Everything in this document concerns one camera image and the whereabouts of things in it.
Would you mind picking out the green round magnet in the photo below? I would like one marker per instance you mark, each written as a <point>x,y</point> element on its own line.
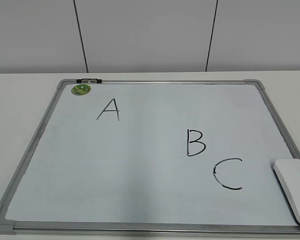
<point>81,89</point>

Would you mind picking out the white framed whiteboard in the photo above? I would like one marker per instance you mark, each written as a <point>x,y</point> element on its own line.
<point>154,157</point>

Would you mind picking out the black hanging clip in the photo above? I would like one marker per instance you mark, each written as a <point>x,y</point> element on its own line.
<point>89,80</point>

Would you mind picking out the white board eraser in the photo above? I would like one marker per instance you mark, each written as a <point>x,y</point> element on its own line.
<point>288,174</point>

